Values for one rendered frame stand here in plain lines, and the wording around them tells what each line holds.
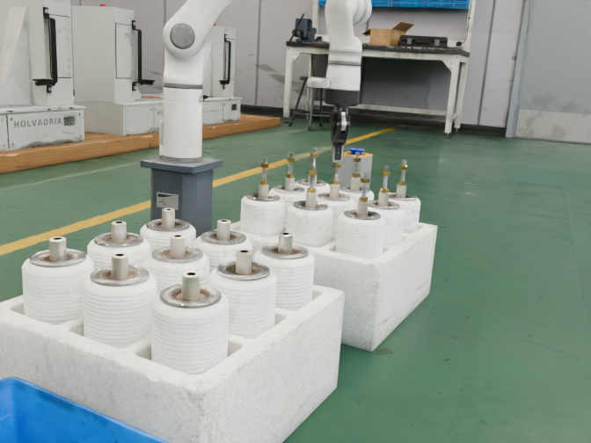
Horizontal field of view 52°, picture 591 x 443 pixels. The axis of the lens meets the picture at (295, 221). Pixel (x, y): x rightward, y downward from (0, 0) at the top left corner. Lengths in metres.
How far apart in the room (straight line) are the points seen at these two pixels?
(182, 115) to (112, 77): 2.32
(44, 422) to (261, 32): 6.18
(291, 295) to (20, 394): 0.39
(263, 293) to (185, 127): 0.69
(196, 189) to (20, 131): 1.78
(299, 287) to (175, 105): 0.65
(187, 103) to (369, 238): 0.54
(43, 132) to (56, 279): 2.38
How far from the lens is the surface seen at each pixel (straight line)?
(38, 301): 0.90
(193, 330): 0.73
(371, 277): 1.17
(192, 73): 1.45
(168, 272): 0.88
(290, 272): 0.91
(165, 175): 1.45
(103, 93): 3.78
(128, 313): 0.81
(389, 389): 1.10
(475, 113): 6.21
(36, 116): 3.19
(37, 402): 0.87
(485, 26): 6.22
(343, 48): 1.32
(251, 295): 0.82
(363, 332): 1.21
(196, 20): 1.42
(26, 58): 3.38
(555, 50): 6.17
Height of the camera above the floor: 0.54
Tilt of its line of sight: 14 degrees down
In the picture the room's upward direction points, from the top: 4 degrees clockwise
